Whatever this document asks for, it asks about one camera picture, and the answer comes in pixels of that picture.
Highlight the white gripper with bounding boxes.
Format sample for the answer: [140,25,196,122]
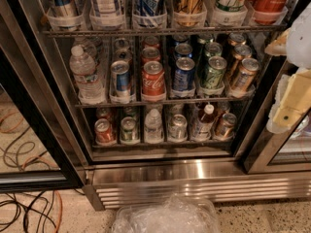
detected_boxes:
[264,27,311,135]

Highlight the blue pepsi can front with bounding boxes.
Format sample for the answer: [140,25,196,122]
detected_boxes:
[172,57,195,91]

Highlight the blue pepsi can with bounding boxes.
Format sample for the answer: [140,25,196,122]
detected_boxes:
[172,57,195,91]
[174,43,192,59]

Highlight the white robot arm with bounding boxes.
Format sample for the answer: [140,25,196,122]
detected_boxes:
[264,3,311,134]

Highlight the gold can front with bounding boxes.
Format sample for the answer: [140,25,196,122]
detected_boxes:
[229,57,259,91]

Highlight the large coca-cola can top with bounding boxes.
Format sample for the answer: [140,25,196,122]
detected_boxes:
[253,0,287,25]

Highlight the green can front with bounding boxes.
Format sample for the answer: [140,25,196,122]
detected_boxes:
[200,56,226,89]

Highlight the gold can bottom shelf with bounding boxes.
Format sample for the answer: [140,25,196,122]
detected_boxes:
[214,113,237,139]

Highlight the gold can shelf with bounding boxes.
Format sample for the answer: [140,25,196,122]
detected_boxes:
[214,113,237,139]
[173,0,203,27]

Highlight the gold can top shelf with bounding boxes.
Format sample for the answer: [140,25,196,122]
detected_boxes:
[173,0,203,27]

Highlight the silver can bottom shelf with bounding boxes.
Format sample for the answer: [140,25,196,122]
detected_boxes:
[168,114,188,142]

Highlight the red coca-cola can front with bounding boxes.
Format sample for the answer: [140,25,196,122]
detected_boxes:
[142,61,164,96]

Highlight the red coca-cola can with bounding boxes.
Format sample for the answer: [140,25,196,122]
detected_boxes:
[141,47,161,64]
[142,61,164,96]

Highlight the blue white can top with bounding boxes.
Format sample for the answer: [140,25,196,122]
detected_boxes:
[134,0,164,28]

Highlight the green can bottom shelf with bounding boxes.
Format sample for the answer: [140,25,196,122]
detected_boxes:
[121,116,138,142]

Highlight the blue silver can front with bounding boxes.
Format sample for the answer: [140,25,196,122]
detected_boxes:
[111,60,130,97]

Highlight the white striped can top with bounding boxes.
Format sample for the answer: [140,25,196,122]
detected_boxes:
[90,0,124,30]

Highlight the red can bottom shelf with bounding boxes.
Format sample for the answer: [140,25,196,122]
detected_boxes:
[94,118,116,144]

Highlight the fridge bottom steel grille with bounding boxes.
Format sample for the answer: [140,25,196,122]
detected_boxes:
[83,159,311,211]

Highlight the blue red bull can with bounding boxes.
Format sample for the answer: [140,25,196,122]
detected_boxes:
[49,0,78,31]

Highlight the fridge left glass door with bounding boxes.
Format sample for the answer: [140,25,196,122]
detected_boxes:
[0,0,87,192]

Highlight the brown bottle white cap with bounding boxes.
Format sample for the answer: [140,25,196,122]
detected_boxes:
[191,104,216,142]

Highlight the small water bottle bottom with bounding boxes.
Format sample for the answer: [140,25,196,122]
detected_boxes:
[144,109,163,144]

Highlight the clear plastic bag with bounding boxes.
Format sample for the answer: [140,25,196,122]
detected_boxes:
[111,194,221,233]

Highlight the clear water bottle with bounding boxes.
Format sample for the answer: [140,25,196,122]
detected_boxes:
[69,46,104,105]

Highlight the middle wire shelf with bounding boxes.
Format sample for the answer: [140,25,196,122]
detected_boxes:
[75,95,254,109]

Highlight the wire shelf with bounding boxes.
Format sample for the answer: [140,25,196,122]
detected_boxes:
[75,95,254,109]
[43,24,287,38]

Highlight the top wire shelf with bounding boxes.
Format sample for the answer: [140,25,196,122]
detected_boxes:
[43,24,287,38]

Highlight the orange cable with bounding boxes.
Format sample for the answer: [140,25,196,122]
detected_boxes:
[0,110,64,233]

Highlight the black cables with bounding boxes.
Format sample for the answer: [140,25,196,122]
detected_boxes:
[0,125,86,233]

